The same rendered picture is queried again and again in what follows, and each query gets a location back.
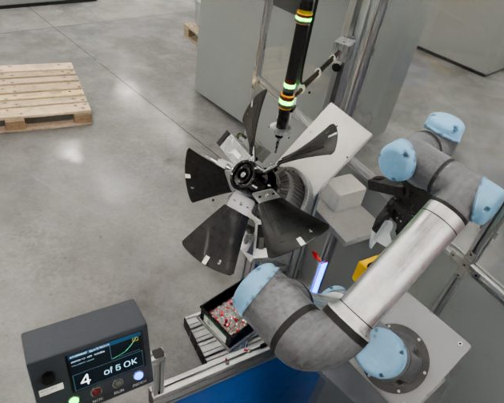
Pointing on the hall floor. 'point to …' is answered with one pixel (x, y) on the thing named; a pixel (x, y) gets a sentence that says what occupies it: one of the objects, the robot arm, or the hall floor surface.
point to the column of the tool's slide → (353, 53)
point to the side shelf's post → (326, 256)
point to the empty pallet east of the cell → (33, 97)
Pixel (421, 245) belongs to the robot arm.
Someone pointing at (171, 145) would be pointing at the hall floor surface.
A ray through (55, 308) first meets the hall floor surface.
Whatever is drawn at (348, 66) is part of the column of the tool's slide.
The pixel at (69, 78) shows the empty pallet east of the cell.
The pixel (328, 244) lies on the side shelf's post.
